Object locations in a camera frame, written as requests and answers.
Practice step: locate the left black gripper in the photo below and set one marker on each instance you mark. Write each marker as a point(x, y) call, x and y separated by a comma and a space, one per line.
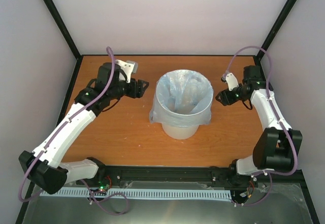
point(137, 88)

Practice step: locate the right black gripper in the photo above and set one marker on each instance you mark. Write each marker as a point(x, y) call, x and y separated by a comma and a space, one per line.
point(226, 99)

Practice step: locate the white plastic trash bin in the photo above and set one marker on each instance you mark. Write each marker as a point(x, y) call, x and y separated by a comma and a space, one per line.
point(180, 131)

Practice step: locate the translucent blue trash bag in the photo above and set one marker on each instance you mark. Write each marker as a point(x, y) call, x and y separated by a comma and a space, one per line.
point(182, 99)

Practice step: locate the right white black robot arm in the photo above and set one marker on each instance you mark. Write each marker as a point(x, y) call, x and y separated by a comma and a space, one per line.
point(277, 149)

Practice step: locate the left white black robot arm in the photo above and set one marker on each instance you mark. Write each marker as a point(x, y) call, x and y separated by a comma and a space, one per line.
point(88, 104)

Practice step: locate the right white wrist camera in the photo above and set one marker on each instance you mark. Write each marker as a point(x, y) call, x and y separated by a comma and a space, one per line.
point(231, 80)

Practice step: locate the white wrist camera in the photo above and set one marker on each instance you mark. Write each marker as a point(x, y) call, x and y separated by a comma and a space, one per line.
point(127, 68)
point(231, 80)

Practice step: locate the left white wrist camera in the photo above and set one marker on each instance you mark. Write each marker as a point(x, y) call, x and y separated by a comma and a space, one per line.
point(127, 68)

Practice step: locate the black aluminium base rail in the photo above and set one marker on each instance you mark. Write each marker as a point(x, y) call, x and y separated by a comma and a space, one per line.
point(167, 174)

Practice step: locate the light blue slotted cable duct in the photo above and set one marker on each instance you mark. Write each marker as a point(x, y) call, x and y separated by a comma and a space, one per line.
point(145, 194)

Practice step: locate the left black frame post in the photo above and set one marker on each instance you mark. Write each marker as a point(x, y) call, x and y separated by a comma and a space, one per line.
point(62, 27)

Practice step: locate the black frame post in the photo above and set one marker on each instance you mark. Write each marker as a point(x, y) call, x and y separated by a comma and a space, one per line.
point(62, 27)
point(286, 9)

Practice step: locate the grey metal base plate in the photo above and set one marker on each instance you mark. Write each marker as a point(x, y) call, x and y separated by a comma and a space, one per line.
point(264, 203)

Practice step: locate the right black frame post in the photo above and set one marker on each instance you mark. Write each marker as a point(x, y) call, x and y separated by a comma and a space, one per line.
point(286, 9)

